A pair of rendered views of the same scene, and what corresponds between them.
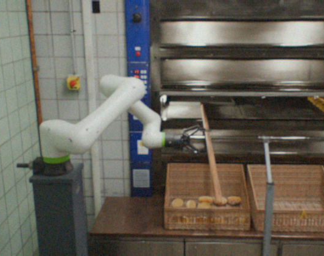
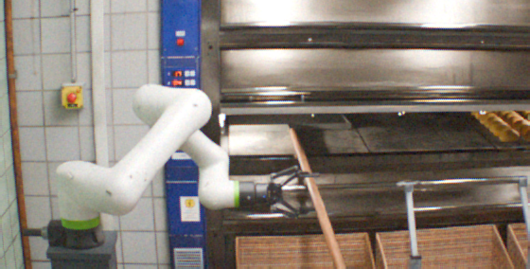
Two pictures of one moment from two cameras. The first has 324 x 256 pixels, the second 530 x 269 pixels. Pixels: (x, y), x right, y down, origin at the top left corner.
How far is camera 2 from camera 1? 0.71 m
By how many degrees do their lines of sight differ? 5
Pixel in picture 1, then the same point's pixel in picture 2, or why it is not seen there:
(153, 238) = not seen: outside the picture
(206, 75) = (302, 76)
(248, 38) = (373, 14)
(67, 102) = (60, 130)
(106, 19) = not seen: outside the picture
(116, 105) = (169, 135)
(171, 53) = (238, 39)
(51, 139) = (77, 191)
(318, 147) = (488, 196)
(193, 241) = not seen: outside the picture
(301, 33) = (455, 8)
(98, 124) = (146, 167)
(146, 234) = not seen: outside the picture
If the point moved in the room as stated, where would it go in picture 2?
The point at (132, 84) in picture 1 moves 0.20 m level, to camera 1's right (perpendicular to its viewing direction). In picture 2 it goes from (192, 100) to (259, 98)
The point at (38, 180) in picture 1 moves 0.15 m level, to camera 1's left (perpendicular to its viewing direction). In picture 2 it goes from (60, 254) to (13, 254)
